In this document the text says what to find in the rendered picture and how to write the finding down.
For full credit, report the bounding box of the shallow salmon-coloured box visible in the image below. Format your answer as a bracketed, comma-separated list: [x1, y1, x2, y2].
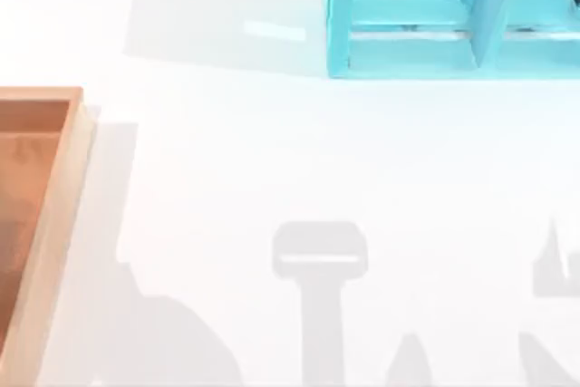
[0, 86, 97, 387]

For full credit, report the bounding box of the light blue rack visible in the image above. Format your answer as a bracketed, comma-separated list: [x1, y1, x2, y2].
[324, 0, 580, 80]

